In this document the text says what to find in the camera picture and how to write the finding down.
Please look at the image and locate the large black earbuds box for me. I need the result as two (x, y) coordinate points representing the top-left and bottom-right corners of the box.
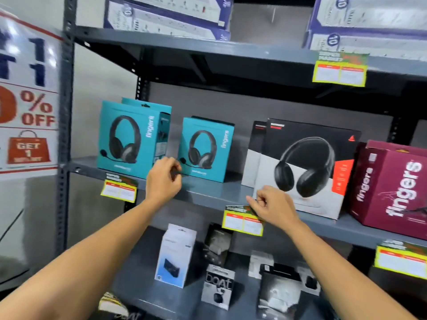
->
(256, 263), (303, 320)

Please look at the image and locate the maroon cardboard box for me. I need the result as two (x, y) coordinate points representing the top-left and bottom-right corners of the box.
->
(366, 140), (427, 158)
(348, 146), (427, 240)

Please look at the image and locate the yellow shelf price tag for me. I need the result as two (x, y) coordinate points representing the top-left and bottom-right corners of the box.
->
(100, 173), (138, 204)
(222, 205), (264, 237)
(312, 51), (369, 88)
(374, 239), (427, 280)

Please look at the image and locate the person's left forearm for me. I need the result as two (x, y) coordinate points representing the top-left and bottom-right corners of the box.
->
(0, 196), (161, 320)

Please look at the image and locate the small white product box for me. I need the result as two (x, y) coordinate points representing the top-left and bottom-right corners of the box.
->
(248, 250), (275, 280)

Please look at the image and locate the large teal headset box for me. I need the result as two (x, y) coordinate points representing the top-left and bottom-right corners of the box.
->
(97, 100), (171, 180)
(121, 97), (172, 114)

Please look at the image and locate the white and blue product box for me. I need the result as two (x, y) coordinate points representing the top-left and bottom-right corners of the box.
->
(154, 223), (197, 289)

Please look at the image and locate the red and white sale poster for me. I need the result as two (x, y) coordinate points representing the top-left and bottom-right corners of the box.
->
(0, 10), (64, 181)

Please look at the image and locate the yellow and black striped packet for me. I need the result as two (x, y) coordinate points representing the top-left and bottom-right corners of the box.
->
(98, 291), (129, 318)

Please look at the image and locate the white box with black print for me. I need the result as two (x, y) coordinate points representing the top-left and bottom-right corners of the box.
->
(295, 262), (321, 296)

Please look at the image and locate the black and white headphone box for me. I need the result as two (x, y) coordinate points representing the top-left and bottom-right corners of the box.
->
(252, 118), (362, 220)
(241, 121), (267, 188)

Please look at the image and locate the black product box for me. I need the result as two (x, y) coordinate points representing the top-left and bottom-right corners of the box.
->
(203, 223), (234, 267)

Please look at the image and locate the grey metal shelving rack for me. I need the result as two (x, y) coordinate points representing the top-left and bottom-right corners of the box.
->
(55, 0), (427, 320)

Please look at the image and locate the person's right forearm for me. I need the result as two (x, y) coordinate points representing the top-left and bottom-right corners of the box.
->
(286, 219), (418, 320)

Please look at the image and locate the white earbuds hanging box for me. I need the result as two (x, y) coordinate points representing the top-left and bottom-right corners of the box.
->
(201, 264), (236, 311)

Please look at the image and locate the black wall cable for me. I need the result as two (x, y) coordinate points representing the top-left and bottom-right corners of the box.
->
(0, 209), (24, 244)

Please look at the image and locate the person's left hand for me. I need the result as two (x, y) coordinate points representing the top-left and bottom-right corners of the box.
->
(145, 157), (183, 206)

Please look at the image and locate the person's right hand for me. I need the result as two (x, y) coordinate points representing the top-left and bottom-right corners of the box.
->
(246, 185), (301, 230)

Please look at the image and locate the purple and white power strip box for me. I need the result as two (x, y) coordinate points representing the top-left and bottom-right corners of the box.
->
(103, 0), (231, 42)
(312, 0), (427, 31)
(112, 0), (235, 29)
(304, 30), (427, 62)

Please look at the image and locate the small teal headset box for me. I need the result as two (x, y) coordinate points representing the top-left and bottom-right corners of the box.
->
(177, 116), (235, 183)

